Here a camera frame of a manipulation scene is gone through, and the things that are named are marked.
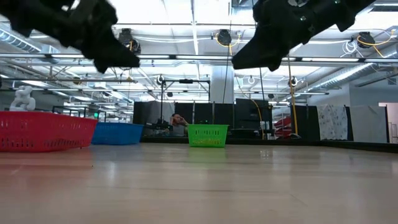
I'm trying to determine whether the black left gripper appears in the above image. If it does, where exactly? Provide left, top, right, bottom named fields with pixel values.
left=58, top=0, right=141, bottom=75

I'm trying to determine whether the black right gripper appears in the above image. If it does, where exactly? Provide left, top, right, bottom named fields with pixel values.
left=231, top=0, right=335, bottom=72

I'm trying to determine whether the long ceiling light strip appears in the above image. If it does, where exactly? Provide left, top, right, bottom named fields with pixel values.
left=0, top=53, right=398, bottom=63
left=233, top=90, right=330, bottom=95

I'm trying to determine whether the white building column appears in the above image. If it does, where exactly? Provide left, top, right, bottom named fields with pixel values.
left=210, top=64, right=235, bottom=105

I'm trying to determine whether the red rack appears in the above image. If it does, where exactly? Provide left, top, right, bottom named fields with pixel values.
left=273, top=115, right=293, bottom=138

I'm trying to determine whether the blue plastic basket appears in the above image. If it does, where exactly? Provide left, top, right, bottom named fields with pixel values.
left=91, top=121, right=145, bottom=146

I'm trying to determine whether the black partition screen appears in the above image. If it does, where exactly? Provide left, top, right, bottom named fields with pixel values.
left=290, top=105, right=321, bottom=141
left=132, top=100, right=236, bottom=138

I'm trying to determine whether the white patterned curtain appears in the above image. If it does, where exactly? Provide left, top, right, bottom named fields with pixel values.
left=316, top=103, right=349, bottom=141

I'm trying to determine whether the red plastic basket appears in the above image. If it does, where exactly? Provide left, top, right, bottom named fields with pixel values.
left=0, top=111, right=99, bottom=153

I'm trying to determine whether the person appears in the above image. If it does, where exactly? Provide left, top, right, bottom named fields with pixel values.
left=169, top=113, right=190, bottom=137

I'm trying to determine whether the green plastic basket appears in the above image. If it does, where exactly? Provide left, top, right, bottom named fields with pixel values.
left=186, top=123, right=230, bottom=148

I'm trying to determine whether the grey curtain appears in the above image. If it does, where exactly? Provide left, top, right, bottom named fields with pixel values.
left=348, top=104, right=389, bottom=144

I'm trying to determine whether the black power cable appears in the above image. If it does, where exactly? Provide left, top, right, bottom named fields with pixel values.
left=259, top=67, right=266, bottom=101

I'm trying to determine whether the large black cable reel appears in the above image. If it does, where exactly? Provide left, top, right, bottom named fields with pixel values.
left=356, top=30, right=376, bottom=49
left=216, top=28, right=233, bottom=47
left=119, top=27, right=142, bottom=55

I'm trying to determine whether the yellow power cable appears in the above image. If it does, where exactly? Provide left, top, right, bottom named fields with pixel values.
left=287, top=52, right=300, bottom=136

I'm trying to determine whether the silver ventilation duct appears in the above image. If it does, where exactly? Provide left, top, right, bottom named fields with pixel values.
left=306, top=49, right=398, bottom=91

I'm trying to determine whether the black camera gantry frame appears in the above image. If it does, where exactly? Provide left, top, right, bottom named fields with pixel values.
left=159, top=78, right=211, bottom=125

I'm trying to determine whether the black aluminium table frame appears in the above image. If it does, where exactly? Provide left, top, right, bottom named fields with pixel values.
left=139, top=135, right=398, bottom=153

